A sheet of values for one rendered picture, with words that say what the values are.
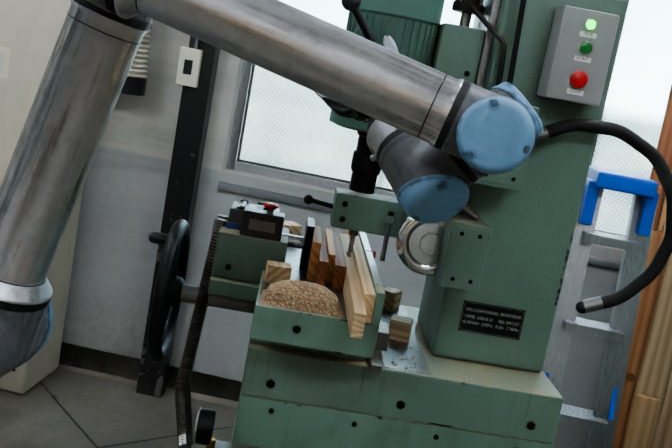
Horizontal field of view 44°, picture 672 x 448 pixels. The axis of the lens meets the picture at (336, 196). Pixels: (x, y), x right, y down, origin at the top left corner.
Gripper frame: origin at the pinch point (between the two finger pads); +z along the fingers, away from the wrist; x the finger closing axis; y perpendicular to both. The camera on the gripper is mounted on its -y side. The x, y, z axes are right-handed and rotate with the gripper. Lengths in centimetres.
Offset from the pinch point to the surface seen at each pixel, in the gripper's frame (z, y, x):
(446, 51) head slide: 6.2, -15.0, -17.2
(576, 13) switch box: -4.3, -11.4, -38.4
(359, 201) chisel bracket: -2.4, -30.9, 10.1
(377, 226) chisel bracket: -6.4, -35.5, 9.3
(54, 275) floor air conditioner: 101, -113, 119
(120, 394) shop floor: 69, -152, 122
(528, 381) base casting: -40, -55, -2
